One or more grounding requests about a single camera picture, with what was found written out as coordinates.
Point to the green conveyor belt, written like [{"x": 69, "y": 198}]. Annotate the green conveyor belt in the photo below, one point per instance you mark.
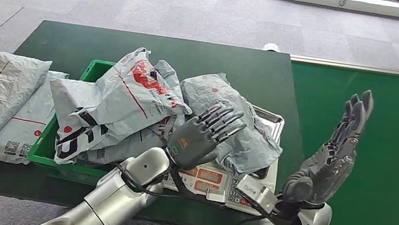
[{"x": 391, "y": 152}]

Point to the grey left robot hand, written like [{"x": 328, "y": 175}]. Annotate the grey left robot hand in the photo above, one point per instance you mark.
[{"x": 193, "y": 141}]

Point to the white parcel with black letters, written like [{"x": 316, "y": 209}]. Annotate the white parcel with black letters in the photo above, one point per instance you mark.
[{"x": 128, "y": 98}]

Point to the grey parcel with red stripe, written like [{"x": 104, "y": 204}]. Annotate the grey parcel with red stripe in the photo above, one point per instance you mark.
[{"x": 129, "y": 148}]

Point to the green plastic crate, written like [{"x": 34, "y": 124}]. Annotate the green plastic crate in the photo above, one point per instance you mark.
[{"x": 44, "y": 149}]

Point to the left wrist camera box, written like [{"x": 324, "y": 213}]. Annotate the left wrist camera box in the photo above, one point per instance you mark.
[{"x": 216, "y": 195}]

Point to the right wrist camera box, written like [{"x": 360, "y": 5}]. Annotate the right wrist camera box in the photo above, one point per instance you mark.
[{"x": 256, "y": 192}]

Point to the white electronic scale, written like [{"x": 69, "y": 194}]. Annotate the white electronic scale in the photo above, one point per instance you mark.
[{"x": 196, "y": 183}]

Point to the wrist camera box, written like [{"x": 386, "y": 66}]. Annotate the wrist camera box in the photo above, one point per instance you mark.
[
  {"x": 216, "y": 195},
  {"x": 256, "y": 192}
]

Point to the steel scale tray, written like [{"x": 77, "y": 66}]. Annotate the steel scale tray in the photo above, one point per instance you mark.
[{"x": 273, "y": 121}]

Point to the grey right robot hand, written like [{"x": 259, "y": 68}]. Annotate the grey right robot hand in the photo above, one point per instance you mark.
[{"x": 327, "y": 170}]

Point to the grey parcel with red dot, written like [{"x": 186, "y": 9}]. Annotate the grey parcel with red dot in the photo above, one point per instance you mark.
[{"x": 249, "y": 145}]

